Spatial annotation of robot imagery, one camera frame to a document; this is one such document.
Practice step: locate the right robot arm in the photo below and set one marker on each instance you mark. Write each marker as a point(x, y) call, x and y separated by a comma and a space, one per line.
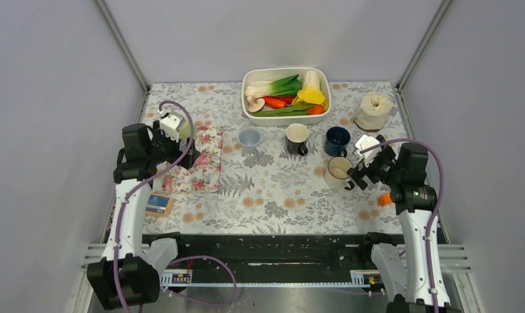
point(413, 278)

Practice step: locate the toy yellow napa cabbage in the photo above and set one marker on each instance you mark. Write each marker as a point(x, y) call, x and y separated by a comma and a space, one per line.
point(310, 92)

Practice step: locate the toy red chili pepper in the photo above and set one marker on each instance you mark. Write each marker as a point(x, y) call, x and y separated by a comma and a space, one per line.
point(278, 102)

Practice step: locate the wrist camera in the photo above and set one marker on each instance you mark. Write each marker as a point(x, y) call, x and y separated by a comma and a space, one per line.
point(366, 147)
point(169, 123)

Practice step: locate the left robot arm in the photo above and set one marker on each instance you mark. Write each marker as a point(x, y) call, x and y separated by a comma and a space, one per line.
point(126, 274)

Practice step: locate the toy orange carrot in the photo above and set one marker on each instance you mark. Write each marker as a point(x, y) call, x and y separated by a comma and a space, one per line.
point(316, 110)

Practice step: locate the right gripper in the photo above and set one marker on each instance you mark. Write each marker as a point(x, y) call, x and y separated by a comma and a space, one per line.
point(387, 153)

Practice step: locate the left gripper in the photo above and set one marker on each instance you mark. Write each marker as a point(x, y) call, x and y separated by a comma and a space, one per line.
point(159, 135)

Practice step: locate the cream white mug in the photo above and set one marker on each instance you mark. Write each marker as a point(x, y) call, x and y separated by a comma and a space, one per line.
point(336, 175)

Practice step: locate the aluminium frame rail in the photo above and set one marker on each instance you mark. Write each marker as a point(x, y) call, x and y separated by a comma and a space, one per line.
point(122, 44)

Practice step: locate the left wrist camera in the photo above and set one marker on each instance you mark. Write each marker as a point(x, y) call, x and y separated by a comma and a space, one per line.
point(169, 123)

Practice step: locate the orange clip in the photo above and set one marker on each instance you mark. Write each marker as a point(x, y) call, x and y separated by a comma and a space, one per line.
point(384, 200)

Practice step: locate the blue-grey textured square mug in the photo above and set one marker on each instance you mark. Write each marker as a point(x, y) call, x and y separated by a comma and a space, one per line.
point(187, 146)

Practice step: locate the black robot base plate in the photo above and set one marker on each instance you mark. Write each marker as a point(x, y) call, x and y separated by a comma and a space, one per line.
point(272, 259)

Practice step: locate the light green mug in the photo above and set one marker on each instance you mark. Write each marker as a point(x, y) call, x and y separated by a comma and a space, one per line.
point(184, 130)

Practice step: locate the dark blue mug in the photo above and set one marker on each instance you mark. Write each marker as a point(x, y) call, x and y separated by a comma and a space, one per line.
point(336, 142)

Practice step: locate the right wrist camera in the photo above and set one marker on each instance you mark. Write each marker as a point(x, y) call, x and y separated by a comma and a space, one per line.
point(366, 147)

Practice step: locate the blue card box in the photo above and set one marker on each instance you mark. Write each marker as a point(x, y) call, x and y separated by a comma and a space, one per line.
point(159, 205)

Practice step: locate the toy bok choy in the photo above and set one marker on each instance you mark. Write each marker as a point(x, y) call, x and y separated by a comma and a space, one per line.
point(284, 87)

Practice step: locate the toy mushroom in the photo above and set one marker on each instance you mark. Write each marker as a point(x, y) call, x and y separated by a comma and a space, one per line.
point(255, 104)

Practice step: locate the light grey-blue mug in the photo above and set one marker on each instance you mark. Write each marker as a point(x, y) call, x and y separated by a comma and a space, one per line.
point(249, 139)

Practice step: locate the white rectangular dish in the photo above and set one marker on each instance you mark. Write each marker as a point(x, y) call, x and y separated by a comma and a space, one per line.
point(276, 74)

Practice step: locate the toy green bean pods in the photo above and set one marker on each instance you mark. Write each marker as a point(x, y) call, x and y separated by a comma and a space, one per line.
point(287, 111)

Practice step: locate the floral serving tray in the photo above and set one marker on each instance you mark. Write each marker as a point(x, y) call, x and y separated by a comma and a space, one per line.
point(204, 175)

